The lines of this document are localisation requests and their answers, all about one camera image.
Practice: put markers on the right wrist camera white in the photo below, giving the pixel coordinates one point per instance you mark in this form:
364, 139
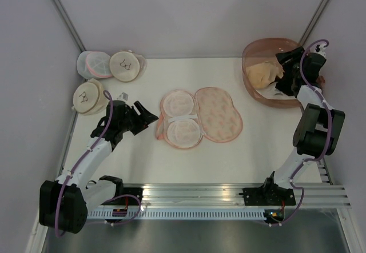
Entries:
320, 49

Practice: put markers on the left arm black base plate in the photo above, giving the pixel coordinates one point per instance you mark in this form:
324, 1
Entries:
131, 194

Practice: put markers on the aluminium corner post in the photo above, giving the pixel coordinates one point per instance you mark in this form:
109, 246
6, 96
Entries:
314, 21
63, 14

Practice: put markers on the black bra in basket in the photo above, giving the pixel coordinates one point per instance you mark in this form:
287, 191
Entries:
287, 85

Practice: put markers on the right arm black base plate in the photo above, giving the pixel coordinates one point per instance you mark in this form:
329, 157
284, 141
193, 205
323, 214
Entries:
272, 197

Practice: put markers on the white garment in basket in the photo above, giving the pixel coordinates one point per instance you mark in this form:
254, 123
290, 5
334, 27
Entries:
272, 93

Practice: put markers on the right aluminium corner post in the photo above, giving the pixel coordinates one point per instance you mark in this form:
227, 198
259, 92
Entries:
314, 21

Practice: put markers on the beige round laundry bag lower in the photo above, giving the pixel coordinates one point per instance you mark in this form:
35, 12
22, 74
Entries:
89, 99

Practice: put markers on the aluminium front rail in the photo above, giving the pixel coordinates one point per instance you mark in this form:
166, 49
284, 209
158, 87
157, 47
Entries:
227, 195

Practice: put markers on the orange floral mesh laundry bag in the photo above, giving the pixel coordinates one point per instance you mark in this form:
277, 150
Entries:
185, 118

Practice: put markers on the beige round laundry bag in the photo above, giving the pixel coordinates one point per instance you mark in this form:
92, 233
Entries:
126, 65
89, 99

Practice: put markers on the beige bra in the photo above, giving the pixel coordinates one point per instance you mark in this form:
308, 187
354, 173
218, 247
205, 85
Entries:
261, 75

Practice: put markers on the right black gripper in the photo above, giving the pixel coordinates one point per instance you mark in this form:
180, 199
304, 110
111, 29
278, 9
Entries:
296, 54

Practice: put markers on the beige round laundry bag upper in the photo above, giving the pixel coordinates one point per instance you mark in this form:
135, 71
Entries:
126, 65

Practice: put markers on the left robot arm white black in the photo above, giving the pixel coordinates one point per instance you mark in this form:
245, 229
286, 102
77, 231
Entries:
65, 202

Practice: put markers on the white slotted cable duct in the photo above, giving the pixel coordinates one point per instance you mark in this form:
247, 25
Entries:
178, 214

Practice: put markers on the pink translucent plastic basket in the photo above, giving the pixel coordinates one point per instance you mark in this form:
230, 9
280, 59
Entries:
263, 50

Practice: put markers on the white pink mesh laundry bag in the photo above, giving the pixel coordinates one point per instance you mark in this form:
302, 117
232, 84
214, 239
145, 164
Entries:
93, 65

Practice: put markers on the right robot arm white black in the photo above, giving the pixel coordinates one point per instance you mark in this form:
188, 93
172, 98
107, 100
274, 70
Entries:
318, 130

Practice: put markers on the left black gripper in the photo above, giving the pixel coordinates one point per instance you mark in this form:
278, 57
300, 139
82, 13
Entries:
144, 119

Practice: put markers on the left aluminium corner post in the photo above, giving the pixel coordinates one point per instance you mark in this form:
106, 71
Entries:
63, 14

